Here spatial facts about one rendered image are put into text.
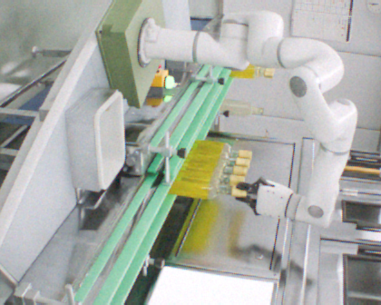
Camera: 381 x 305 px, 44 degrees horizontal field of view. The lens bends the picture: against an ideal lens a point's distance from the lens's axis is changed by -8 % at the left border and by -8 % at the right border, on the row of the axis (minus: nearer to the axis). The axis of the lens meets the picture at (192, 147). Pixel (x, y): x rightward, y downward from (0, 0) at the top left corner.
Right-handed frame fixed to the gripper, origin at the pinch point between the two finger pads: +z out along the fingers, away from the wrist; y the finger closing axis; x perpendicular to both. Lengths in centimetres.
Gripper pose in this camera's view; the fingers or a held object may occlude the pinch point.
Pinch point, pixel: (243, 191)
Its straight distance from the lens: 151.7
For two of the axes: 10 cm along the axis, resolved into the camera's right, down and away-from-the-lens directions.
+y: 0.1, -8.8, -4.7
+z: -8.8, -2.4, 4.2
